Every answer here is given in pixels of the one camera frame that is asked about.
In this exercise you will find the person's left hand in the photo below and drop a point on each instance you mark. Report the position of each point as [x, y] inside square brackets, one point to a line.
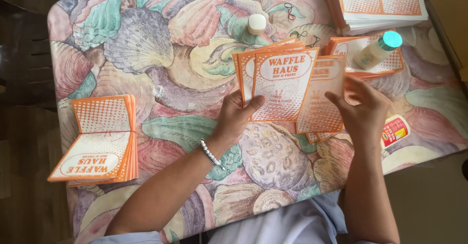
[232, 121]

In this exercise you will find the person's right hand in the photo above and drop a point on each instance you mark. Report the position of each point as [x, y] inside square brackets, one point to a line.
[365, 116]

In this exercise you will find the small pile of orange flyers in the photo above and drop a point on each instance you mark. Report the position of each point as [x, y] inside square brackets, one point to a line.
[321, 116]

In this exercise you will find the fanned bunch of orange flyers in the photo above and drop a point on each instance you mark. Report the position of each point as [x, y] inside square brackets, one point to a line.
[285, 79]

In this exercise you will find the red and yellow glue tube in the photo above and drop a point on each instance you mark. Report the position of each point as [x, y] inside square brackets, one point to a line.
[394, 131]

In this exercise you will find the low stack of orange flyers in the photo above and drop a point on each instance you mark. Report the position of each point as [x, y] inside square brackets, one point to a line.
[387, 66]

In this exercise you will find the white bottle with teal cap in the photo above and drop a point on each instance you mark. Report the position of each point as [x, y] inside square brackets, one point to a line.
[376, 50]

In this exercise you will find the shell print tablecloth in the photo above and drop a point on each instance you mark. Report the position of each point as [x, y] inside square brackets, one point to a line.
[175, 75]

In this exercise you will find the loose green rubber band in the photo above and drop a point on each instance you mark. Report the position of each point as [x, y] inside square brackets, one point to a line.
[309, 39]

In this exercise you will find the small white rounded case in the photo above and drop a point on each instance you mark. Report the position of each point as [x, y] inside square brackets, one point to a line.
[256, 24]

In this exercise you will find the light blue shirt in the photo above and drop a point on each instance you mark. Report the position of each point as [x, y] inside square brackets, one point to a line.
[278, 222]

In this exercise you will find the tall stack of uncut flyer sheets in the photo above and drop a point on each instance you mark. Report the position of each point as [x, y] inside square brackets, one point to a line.
[380, 2]

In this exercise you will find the loose red rubber band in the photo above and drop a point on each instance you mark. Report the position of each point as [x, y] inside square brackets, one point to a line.
[290, 11]

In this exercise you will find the brown cardboard box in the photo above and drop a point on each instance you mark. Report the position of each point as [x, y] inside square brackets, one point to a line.
[448, 20]

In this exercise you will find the banded bundle of orange flyers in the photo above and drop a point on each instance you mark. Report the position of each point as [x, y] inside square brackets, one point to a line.
[98, 141]

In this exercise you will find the dark wooden chair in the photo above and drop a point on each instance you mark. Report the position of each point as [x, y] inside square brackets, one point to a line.
[22, 53]

